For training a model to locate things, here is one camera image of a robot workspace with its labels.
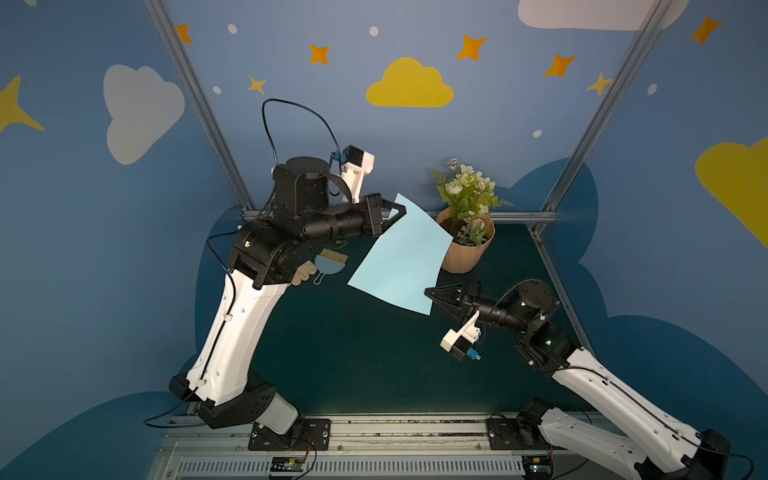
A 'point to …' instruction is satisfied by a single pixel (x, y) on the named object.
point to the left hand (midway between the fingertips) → (404, 204)
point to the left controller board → (286, 466)
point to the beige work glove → (303, 273)
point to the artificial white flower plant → (471, 196)
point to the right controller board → (537, 467)
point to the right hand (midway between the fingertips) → (437, 276)
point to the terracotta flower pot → (471, 239)
